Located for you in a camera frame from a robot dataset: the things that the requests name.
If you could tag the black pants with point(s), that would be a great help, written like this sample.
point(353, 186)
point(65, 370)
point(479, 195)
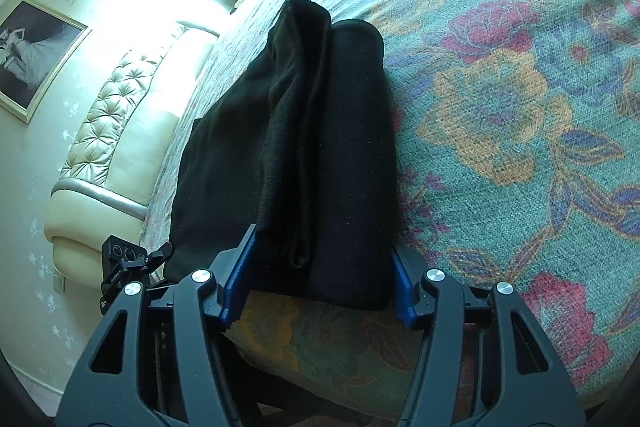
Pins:
point(325, 157)

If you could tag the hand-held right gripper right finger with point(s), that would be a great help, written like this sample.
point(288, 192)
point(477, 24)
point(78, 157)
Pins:
point(406, 292)

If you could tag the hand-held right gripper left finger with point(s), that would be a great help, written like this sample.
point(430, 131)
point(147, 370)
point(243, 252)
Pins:
point(239, 277)

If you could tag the floral bedspread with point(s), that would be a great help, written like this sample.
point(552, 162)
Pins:
point(500, 107)

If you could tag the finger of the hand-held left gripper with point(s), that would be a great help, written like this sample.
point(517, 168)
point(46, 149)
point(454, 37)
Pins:
point(161, 253)

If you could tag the cream tufted headboard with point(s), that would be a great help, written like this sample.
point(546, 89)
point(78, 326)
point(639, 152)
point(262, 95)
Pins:
point(125, 132)

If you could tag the framed wall photo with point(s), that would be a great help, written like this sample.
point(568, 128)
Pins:
point(35, 52)

